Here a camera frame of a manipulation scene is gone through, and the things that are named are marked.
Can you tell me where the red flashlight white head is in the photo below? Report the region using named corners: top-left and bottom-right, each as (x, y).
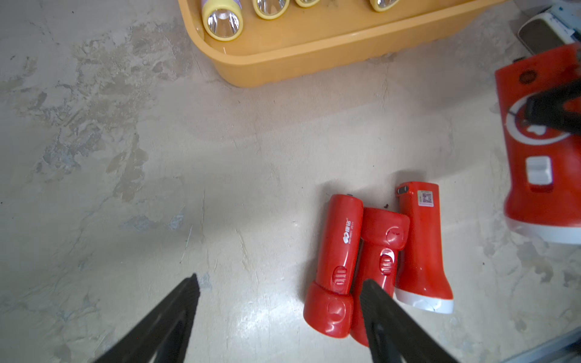
top-left (395, 181), bottom-right (454, 314)

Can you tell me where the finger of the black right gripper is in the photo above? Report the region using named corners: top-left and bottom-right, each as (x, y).
top-left (524, 79), bottom-right (580, 136)

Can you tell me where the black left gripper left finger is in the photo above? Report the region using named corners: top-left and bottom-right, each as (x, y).
top-left (96, 274), bottom-right (201, 362)

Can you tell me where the purple flashlight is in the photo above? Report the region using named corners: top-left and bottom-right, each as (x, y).
top-left (369, 0), bottom-right (399, 12)
top-left (201, 0), bottom-right (244, 42)
top-left (252, 0), bottom-right (290, 21)
top-left (295, 0), bottom-right (320, 8)

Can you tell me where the yellow plastic storage tray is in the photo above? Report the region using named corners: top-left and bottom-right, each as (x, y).
top-left (179, 1), bottom-right (497, 88)

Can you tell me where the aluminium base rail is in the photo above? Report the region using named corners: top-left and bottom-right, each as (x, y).
top-left (505, 328), bottom-right (580, 363)

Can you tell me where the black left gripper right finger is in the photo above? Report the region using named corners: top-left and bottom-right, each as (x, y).
top-left (359, 280), bottom-right (456, 362)

